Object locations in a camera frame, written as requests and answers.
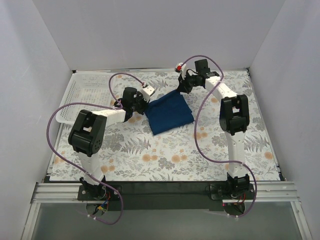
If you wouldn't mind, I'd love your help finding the blue t shirt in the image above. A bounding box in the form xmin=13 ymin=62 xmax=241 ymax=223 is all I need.
xmin=144 ymin=90 xmax=194 ymax=136

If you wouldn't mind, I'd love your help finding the white plastic basket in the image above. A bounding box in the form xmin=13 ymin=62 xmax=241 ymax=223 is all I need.
xmin=55 ymin=71 xmax=113 ymax=125

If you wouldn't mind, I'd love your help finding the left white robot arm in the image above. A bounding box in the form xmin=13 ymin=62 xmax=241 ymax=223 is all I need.
xmin=68 ymin=85 xmax=155 ymax=200

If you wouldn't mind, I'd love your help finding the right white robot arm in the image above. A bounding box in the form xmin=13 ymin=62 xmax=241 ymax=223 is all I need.
xmin=174 ymin=59 xmax=250 ymax=199

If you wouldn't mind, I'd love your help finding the floral table mat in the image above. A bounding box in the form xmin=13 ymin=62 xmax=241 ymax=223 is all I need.
xmin=49 ymin=69 xmax=278 ymax=182

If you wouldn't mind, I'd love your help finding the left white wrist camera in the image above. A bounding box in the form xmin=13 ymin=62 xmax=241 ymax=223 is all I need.
xmin=140 ymin=83 xmax=155 ymax=97

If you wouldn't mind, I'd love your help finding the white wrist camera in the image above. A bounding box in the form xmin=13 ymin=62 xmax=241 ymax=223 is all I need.
xmin=140 ymin=83 xmax=155 ymax=97
xmin=174 ymin=62 xmax=187 ymax=80

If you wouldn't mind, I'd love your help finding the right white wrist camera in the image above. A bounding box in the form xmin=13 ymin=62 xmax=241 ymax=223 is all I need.
xmin=174 ymin=62 xmax=187 ymax=80

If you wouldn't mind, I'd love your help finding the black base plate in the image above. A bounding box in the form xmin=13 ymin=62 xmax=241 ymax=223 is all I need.
xmin=77 ymin=180 xmax=257 ymax=211

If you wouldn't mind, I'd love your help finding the aluminium frame rail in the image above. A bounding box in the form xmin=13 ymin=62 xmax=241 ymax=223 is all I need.
xmin=22 ymin=181 xmax=312 ymax=240

